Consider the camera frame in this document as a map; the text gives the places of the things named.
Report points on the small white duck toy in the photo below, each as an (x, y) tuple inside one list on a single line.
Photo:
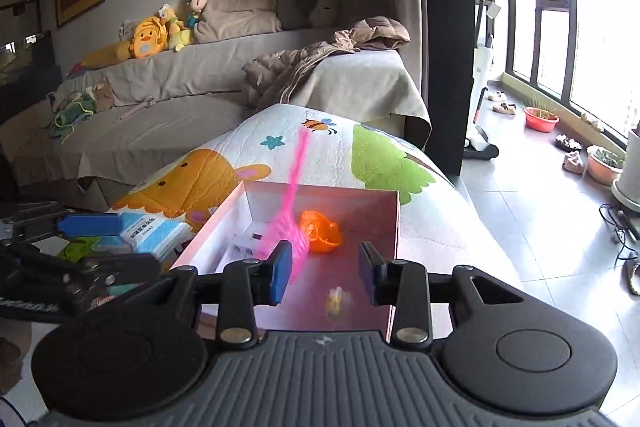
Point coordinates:
[(337, 302)]

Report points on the yellow plush toy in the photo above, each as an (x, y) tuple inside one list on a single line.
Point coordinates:
[(178, 35)]

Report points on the white battery holder case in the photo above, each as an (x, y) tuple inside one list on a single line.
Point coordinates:
[(243, 245)]

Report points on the yellow duck plush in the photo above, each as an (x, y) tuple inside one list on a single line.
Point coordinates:
[(150, 37)]

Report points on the white upright vacuum cleaner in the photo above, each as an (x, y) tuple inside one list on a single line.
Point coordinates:
[(476, 143)]

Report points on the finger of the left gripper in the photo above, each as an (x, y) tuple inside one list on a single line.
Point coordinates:
[(89, 274), (33, 222)]

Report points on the white plant pot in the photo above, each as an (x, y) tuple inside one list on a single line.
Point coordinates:
[(626, 188)]

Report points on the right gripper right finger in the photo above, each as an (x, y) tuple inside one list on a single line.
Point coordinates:
[(496, 344)]

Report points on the brown puffer jacket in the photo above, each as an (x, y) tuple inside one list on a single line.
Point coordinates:
[(320, 56)]

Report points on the small doll on sofa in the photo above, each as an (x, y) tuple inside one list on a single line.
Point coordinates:
[(196, 8)]

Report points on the beige covered sofa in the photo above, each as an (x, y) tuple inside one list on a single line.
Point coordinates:
[(171, 102)]

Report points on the grey plush toy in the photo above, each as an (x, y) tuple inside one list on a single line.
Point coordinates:
[(301, 14)]

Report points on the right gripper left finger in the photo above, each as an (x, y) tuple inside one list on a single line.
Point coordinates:
[(147, 353)]

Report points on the colourful children play mat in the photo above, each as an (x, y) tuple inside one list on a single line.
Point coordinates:
[(376, 187)]

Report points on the orange plastic toy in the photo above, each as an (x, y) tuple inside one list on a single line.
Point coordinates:
[(324, 235)]

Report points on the beige pillow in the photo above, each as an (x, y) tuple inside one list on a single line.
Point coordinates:
[(228, 19)]

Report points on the flower pot with plant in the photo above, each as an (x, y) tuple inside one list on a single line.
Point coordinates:
[(603, 165)]

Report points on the blue white tissue pack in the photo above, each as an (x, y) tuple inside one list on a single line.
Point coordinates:
[(146, 233)]

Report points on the red plastic basin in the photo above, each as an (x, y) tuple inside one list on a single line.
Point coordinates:
[(540, 120)]

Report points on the green cloth on sofa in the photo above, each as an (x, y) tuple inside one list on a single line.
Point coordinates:
[(76, 108)]

